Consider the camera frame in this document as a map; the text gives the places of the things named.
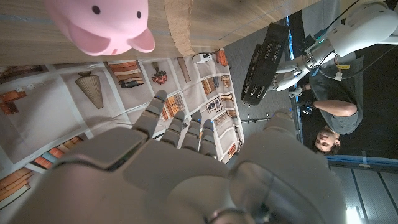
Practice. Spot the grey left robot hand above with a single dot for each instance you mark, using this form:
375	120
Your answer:
286	81

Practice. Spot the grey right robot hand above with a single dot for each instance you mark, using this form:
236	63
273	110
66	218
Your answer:
161	180

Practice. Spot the black half-moon tambourine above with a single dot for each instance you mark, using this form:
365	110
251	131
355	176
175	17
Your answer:
264	62

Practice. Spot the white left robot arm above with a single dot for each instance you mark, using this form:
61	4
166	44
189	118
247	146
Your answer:
360	31

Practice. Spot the pink plastic piggy bank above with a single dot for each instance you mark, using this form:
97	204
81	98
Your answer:
102	25

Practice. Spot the black handheld controller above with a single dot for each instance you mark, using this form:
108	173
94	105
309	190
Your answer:
307	109

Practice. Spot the person in grey clothes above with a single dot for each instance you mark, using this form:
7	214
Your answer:
342	121

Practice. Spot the white power strip box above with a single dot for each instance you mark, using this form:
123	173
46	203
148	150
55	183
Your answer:
202	58

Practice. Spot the printed bookshelf backdrop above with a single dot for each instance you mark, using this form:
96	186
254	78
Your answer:
46	118

